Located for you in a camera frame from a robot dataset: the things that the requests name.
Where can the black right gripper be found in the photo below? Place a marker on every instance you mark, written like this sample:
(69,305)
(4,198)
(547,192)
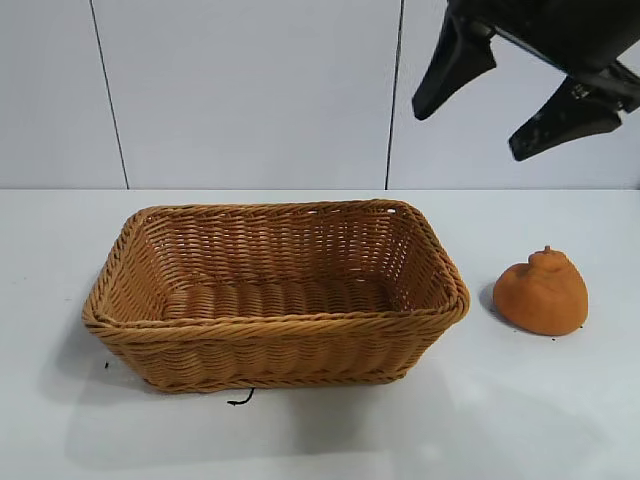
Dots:
(565,30)

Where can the squashed orange soft toy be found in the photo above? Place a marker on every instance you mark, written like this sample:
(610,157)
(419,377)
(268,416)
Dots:
(540,300)

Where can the brown woven wicker basket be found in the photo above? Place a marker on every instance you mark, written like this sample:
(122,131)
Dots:
(280,345)

